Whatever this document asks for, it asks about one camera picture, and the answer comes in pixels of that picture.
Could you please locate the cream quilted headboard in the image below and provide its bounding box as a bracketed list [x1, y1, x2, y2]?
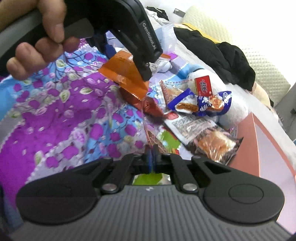
[182, 6, 291, 103]

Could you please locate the green white snack bag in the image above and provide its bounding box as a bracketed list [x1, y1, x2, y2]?
[142, 112, 181, 155]

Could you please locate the translucent plastic bag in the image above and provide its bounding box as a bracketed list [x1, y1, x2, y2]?
[106, 24, 177, 54]

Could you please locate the black clothing pile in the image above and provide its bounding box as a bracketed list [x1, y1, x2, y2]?
[174, 28, 255, 91]

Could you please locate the colourful floral bed sheet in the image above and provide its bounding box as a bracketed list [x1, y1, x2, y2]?
[1, 41, 147, 205]

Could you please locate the blue white snack packet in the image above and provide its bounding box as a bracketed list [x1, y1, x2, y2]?
[167, 88, 232, 116]

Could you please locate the red foil snack bag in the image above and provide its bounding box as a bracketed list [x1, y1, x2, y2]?
[119, 88, 164, 118]

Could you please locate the orange silver snack bag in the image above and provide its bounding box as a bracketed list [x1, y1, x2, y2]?
[98, 50, 172, 102]

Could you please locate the white bedside cabinet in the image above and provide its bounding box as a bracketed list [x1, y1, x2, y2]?
[275, 84, 296, 141]

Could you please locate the white cylindrical tube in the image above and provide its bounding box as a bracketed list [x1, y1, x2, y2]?
[149, 57, 172, 75]

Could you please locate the person's left hand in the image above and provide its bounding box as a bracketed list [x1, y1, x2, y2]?
[0, 0, 80, 81]

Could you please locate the pink cardboard box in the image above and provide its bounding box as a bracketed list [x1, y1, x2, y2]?
[229, 113, 295, 233]

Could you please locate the small red snack packet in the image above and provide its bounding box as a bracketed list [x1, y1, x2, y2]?
[194, 75, 213, 97]

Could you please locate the clear bread snack pack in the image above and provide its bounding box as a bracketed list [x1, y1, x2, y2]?
[164, 111, 244, 165]

